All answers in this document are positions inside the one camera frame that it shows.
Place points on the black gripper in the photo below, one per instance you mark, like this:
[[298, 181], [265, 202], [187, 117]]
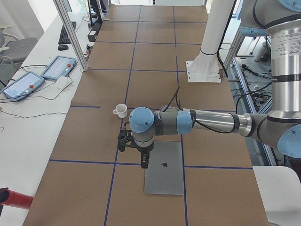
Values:
[[145, 151]]

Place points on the white ceramic cup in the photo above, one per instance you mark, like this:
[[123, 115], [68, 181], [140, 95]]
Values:
[[120, 110]]

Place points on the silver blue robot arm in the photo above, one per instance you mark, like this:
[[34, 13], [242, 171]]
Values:
[[280, 128]]

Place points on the grey closed laptop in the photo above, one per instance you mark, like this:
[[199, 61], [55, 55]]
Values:
[[165, 172]]

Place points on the white folded cloth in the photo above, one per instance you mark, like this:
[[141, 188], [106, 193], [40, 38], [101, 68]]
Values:
[[62, 82]]

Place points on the far blue teach pendant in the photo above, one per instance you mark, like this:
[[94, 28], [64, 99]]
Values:
[[60, 66]]

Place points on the blue teach pendant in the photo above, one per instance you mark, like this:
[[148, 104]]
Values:
[[60, 66], [23, 86]]

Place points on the black box with label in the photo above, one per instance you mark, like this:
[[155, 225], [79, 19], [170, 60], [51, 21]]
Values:
[[92, 36]]

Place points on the red cylinder tube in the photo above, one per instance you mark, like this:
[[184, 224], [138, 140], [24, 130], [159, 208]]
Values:
[[15, 199]]

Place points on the near blue teach pendant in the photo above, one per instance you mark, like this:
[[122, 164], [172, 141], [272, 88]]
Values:
[[23, 86]]

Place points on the black computer mouse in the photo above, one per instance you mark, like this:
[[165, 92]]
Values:
[[63, 47]]

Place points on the black keyboard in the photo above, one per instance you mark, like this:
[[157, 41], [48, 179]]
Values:
[[64, 38]]

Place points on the black monitor stand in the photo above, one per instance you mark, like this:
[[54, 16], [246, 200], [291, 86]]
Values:
[[95, 10]]

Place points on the grey office chair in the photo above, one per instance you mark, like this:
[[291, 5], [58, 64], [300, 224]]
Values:
[[14, 51]]

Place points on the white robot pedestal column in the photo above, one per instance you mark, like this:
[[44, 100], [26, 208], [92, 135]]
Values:
[[205, 67]]

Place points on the aluminium frame post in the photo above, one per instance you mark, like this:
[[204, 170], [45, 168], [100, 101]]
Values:
[[62, 11]]

